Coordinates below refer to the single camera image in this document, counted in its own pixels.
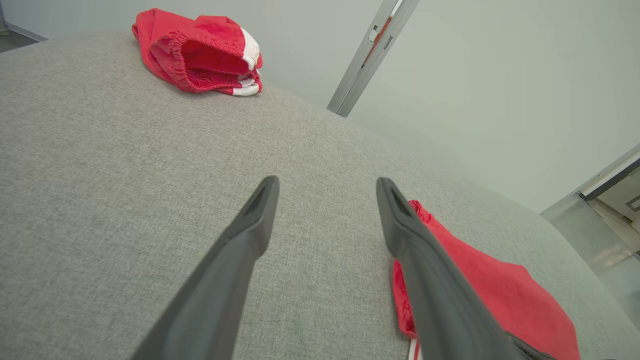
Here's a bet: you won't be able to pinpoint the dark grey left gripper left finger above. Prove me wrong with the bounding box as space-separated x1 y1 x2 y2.
131 175 280 360

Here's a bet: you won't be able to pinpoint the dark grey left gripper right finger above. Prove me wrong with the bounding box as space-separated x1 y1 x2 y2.
376 177 527 360

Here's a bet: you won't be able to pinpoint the red Bulls basketball jersey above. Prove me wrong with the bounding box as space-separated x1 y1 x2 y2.
392 200 582 360

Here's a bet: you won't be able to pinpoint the red Bulls basketball shorts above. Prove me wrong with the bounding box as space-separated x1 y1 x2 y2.
131 7 264 97

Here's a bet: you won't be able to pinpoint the grey fabric sofa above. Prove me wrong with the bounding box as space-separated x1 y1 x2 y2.
0 30 640 360

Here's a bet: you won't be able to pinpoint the metal glass door frame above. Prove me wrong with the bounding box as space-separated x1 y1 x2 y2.
540 144 640 275

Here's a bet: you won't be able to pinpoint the grey partition post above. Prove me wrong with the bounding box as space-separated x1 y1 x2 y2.
340 0 421 119
327 0 401 115

